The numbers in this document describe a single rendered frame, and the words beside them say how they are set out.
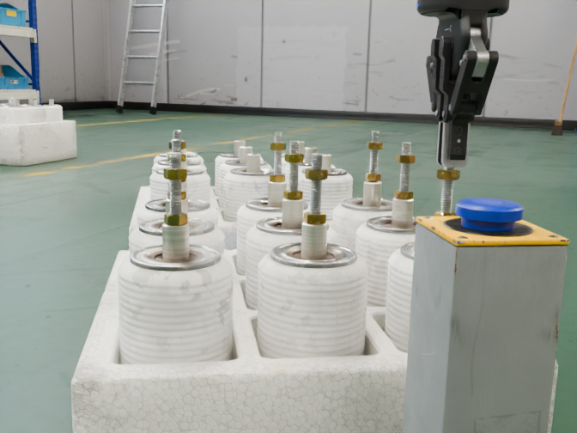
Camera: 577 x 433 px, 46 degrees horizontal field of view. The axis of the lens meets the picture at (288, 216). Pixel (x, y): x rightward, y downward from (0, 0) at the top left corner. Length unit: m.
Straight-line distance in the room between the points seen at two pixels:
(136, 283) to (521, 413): 0.30
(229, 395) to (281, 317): 0.08
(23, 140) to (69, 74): 4.98
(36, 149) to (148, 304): 2.72
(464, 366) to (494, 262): 0.06
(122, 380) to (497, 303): 0.28
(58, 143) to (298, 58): 4.47
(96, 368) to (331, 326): 0.19
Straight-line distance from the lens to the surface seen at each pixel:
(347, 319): 0.57
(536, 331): 0.43
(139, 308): 0.55
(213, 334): 0.56
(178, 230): 0.56
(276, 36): 7.57
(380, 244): 0.69
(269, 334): 0.58
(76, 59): 8.23
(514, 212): 0.42
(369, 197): 0.83
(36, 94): 6.60
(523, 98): 6.97
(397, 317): 0.61
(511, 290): 0.42
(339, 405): 0.56
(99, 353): 0.58
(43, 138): 3.28
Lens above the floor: 0.40
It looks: 11 degrees down
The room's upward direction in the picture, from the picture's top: 1 degrees clockwise
